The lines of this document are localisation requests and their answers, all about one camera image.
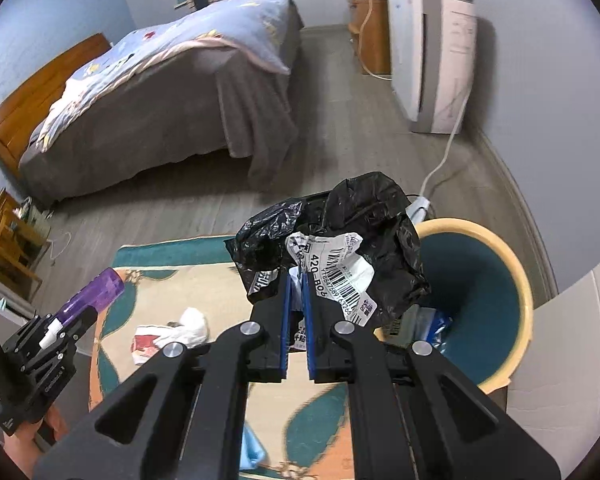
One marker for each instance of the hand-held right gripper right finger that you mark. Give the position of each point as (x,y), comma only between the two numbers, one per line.
(307,325)

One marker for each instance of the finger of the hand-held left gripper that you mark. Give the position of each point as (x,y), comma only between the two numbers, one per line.
(75,327)

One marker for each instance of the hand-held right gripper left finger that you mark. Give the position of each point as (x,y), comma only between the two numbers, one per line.
(282,320)

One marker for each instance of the purple plastic bottle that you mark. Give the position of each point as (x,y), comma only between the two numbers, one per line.
(87,295)

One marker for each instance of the black plastic bag with label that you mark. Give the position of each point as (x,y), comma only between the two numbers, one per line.
(375,210)

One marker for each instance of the teal bin with yellow rim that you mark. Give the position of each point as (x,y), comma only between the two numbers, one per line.
(480,300)

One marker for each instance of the person's left hand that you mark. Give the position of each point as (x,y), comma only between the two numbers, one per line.
(30,445)

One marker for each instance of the red and white wrapper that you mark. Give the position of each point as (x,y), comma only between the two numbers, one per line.
(147,342)

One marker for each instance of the printed quilted table mat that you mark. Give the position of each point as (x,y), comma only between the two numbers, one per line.
(145,280)

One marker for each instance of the crumpled white tissue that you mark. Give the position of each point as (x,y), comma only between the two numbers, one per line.
(195,325)

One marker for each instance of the blue and white packet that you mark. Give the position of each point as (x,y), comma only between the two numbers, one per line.
(432,325)

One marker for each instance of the light blue cloth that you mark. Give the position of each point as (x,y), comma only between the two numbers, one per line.
(252,452)

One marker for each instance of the white power strip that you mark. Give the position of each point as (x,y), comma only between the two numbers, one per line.
(419,207)

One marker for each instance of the wooden bed with grey sheet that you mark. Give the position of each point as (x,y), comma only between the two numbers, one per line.
(170,125)

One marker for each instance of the white cabinet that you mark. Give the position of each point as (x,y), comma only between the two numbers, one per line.
(570,360)

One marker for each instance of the white air purifier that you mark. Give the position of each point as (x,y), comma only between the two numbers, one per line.
(420,50)

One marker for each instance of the wooden cabinet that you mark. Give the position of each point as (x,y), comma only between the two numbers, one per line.
(377,35)

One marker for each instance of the light blue printed blanket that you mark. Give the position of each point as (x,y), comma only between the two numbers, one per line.
(180,35)

